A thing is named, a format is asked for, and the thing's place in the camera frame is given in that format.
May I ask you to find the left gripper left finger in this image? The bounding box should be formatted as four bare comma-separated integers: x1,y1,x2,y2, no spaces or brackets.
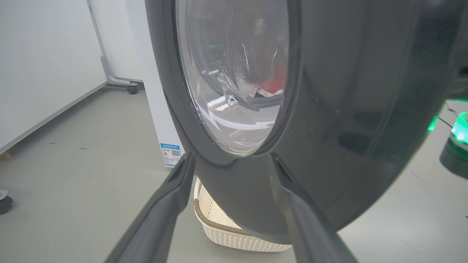
104,153,196,263

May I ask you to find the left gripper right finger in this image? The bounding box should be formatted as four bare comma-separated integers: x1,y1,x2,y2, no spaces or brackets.
271,153,359,263

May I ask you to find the washing machine glass door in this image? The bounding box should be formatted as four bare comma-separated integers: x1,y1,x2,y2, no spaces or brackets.
144,0,468,245

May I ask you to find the red garment white hem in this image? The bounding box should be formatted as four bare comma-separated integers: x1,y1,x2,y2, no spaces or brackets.
260,68,287,94

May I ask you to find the cream perforated laundry basket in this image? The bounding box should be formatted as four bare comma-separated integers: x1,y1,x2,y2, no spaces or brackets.
193,177,293,252

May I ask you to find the steel washer drum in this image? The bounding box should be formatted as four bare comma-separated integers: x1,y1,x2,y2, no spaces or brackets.
205,40,256,79

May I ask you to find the blue energy label sticker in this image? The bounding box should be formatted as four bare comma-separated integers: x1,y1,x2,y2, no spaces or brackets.
160,142,182,168

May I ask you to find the metal partition leg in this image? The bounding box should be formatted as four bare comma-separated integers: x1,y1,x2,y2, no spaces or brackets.
87,0,143,88

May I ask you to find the white partition board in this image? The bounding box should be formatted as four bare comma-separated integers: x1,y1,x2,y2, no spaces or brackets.
90,0,143,81

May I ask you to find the thin black floor cable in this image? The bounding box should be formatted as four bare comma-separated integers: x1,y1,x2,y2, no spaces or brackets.
438,103,459,127

